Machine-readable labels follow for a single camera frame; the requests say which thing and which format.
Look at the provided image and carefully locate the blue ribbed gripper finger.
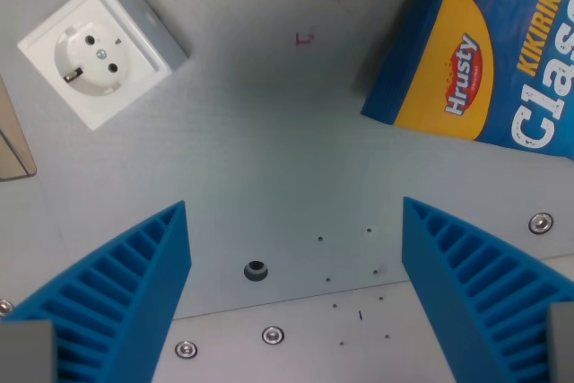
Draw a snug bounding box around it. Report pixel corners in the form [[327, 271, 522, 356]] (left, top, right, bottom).
[[401, 196, 574, 383], [0, 200, 193, 383]]

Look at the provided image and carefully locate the white wall power socket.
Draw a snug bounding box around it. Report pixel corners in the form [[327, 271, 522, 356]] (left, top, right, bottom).
[[16, 0, 191, 132]]

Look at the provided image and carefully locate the beige wooden board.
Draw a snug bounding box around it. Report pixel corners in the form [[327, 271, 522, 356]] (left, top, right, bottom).
[[0, 73, 37, 183]]

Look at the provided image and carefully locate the blue Hrusty snack bag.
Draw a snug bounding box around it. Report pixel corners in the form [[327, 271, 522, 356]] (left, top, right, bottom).
[[360, 0, 574, 159]]

